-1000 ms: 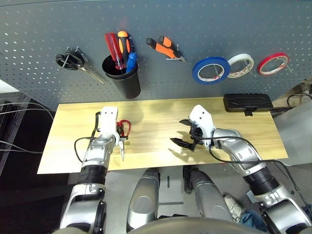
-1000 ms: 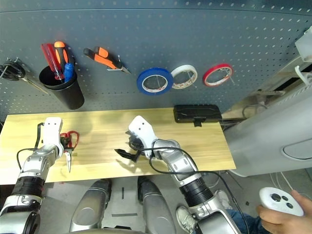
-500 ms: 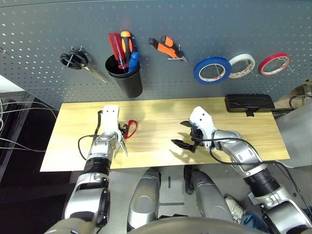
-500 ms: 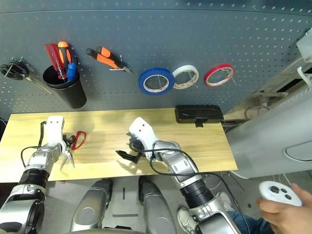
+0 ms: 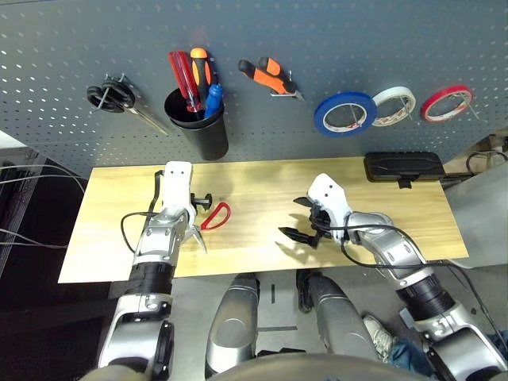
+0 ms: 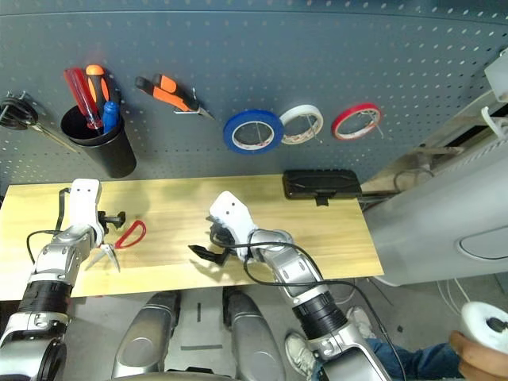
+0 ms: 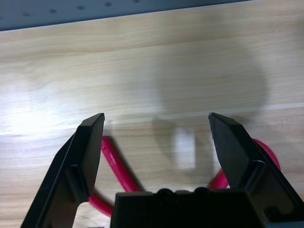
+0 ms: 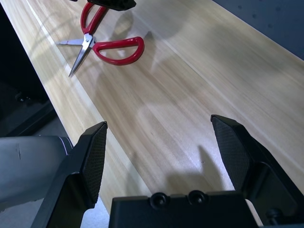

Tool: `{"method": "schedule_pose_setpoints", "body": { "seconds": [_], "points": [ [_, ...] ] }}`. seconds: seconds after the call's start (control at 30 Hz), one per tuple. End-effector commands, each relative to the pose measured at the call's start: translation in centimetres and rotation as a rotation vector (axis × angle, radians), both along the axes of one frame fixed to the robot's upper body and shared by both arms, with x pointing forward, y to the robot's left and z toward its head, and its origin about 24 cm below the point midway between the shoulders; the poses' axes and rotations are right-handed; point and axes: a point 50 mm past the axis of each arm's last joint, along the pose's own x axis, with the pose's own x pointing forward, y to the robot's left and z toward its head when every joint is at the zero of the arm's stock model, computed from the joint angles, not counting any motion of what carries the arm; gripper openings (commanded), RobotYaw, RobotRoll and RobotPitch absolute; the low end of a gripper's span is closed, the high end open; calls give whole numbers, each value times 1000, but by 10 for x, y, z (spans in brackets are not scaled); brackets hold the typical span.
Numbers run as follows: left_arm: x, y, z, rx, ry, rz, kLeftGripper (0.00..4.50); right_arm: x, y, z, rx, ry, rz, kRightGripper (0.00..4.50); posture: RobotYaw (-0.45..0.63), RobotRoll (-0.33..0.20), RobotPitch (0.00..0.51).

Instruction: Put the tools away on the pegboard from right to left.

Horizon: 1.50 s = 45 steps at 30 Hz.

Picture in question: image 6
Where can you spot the white spool with black hub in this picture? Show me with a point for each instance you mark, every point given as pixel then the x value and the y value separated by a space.
pixel 480 321

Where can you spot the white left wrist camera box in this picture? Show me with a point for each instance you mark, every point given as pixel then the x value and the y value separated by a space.
pixel 83 202

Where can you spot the white tape roll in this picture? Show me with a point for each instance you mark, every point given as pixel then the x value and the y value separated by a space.
pixel 299 110

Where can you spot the light grey appliance housing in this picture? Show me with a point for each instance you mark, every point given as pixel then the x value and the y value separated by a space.
pixel 428 230

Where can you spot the black tool cup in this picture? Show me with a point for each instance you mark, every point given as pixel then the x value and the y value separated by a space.
pixel 115 158

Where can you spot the silver right robot leg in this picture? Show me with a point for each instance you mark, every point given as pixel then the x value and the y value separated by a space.
pixel 254 337

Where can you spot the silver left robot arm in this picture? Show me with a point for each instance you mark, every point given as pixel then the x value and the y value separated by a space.
pixel 59 254

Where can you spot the grey robot torso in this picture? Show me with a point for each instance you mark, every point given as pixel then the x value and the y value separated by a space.
pixel 178 377

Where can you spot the black tool case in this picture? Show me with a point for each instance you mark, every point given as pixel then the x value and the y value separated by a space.
pixel 321 184

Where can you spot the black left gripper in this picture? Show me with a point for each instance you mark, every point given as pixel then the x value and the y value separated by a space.
pixel 108 220

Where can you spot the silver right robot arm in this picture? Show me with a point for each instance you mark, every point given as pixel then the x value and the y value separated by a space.
pixel 293 270

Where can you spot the white sneaker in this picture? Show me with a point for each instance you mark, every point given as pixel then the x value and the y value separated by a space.
pixel 299 353
pixel 361 321

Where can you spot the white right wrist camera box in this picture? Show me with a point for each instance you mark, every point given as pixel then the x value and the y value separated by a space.
pixel 234 214

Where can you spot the orange black needle-nose pliers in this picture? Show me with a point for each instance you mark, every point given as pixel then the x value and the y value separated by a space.
pixel 166 89

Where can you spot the silver left robot leg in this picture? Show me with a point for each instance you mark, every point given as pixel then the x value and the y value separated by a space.
pixel 143 337

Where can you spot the silver robot leg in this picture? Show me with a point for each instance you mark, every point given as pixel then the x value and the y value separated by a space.
pixel 254 337
pixel 143 337

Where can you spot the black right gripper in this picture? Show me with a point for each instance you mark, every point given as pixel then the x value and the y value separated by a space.
pixel 223 240

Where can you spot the orange black screwdriver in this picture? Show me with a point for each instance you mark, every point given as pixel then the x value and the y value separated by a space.
pixel 97 85

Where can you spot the blue jeans leg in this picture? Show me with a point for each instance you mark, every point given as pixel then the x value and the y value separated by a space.
pixel 416 361

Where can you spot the blue tape roll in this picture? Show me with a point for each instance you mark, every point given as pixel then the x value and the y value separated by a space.
pixel 229 137

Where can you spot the silver peg hook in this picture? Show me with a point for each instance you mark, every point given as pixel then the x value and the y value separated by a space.
pixel 373 121
pixel 313 125
pixel 259 131

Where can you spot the bystander hand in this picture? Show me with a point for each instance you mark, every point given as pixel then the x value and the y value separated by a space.
pixel 480 367

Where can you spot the red tape roll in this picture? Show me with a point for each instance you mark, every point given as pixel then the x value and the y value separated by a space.
pixel 341 119

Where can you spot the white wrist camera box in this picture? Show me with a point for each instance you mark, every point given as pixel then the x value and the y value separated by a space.
pixel 234 214
pixel 83 202

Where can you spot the grey metal pegboard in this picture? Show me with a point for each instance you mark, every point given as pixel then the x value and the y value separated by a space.
pixel 258 47

